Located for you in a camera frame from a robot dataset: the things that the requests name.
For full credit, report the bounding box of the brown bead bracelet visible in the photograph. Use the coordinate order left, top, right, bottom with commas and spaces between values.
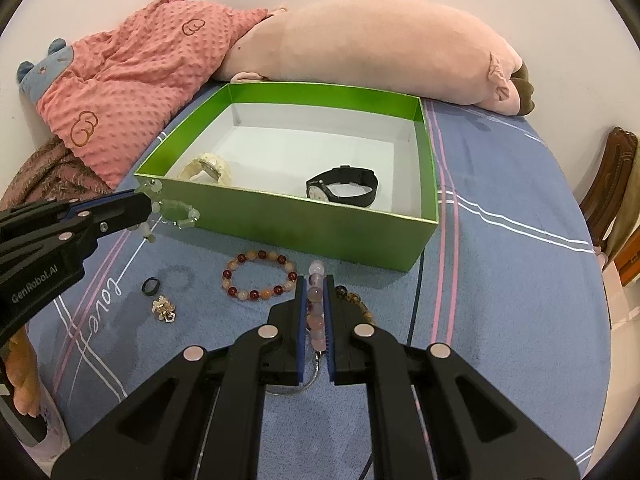
334, 285, 376, 326

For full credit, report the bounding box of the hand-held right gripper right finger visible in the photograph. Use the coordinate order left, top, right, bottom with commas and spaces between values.
324, 274, 581, 480

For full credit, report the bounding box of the red orange bead bracelet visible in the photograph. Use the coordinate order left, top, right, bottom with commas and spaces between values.
221, 251, 299, 302

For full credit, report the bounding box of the blue plush toy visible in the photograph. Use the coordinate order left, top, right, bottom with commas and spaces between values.
17, 40, 76, 108

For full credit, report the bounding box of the green jade bead bracelet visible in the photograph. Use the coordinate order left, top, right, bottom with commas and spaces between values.
134, 178, 202, 246

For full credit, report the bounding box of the white printed cloth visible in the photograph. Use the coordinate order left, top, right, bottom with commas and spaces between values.
0, 385, 76, 466

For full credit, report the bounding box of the black cable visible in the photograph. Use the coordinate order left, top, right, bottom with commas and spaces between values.
406, 252, 426, 348

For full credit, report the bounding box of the black wrist watch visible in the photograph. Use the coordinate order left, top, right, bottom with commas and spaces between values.
306, 165, 379, 209

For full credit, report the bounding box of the pink dotted blanket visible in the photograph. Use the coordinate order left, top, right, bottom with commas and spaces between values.
37, 0, 271, 188

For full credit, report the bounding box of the silver bangle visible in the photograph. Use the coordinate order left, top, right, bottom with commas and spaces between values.
262, 350, 321, 397

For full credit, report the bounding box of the brown knitted blanket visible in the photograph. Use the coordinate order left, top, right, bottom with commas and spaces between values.
0, 135, 113, 211

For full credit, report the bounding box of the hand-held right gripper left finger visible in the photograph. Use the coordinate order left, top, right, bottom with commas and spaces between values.
50, 276, 307, 480

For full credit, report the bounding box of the white bead bracelet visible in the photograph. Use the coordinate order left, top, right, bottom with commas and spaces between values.
178, 152, 235, 187

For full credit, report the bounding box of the pink bead bracelet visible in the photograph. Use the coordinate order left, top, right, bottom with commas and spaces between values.
307, 259, 328, 353

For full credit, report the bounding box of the pink pig plush pillow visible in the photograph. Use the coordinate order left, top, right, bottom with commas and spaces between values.
212, 0, 536, 116

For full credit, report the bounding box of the green cardboard box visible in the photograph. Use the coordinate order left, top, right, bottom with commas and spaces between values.
134, 82, 441, 273

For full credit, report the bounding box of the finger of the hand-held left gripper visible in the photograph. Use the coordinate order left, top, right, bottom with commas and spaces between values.
0, 191, 139, 234
0, 193, 154, 267

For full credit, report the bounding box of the tan chair cushion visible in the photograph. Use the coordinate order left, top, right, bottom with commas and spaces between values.
605, 180, 640, 266

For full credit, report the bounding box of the person's left hand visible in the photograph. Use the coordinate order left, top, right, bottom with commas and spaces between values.
7, 332, 40, 417

